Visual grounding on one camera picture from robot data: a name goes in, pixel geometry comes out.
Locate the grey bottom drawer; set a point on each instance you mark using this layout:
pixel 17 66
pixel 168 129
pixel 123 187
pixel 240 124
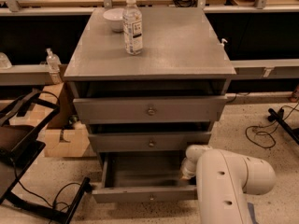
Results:
pixel 143 177

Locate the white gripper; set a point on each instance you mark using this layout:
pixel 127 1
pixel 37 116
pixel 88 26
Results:
pixel 188 168

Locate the grey top drawer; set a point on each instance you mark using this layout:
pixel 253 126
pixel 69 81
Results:
pixel 149 109

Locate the cardboard box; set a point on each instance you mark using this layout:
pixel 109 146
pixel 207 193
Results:
pixel 65 136

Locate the black cart frame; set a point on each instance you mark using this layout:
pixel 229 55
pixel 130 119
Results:
pixel 19 148

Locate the clear sanitizer pump bottle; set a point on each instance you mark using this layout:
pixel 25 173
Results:
pixel 53 62

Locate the clear plastic water bottle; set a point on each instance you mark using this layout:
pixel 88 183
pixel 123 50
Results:
pixel 132 27

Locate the white pump dispenser top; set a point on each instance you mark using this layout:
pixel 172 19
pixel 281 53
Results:
pixel 223 42

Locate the black stand leg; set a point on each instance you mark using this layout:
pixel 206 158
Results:
pixel 278 117

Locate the grey drawer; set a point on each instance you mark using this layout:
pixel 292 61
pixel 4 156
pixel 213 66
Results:
pixel 143 177
pixel 122 142
pixel 149 109

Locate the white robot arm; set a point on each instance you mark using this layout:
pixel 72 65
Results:
pixel 223 180

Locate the grey drawer cabinet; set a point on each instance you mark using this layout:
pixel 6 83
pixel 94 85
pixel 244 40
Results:
pixel 182 56

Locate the grey middle drawer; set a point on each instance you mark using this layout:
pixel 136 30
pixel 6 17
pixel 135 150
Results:
pixel 122 142

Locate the white bowl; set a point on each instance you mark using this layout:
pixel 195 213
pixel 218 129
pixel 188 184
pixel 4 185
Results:
pixel 114 19

